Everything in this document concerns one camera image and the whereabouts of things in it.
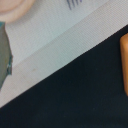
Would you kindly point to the teal padded gripper finger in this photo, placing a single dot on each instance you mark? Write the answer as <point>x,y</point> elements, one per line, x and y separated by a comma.
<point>6,57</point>

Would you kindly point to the white toy fish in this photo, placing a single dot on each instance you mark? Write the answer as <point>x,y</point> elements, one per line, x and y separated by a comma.
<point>72,3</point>

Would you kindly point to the round wooden plate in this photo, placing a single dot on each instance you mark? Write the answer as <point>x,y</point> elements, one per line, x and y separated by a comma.
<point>11,10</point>

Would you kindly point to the yellow toy bread slice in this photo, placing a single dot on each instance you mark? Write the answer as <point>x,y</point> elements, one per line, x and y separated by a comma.
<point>124,58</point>

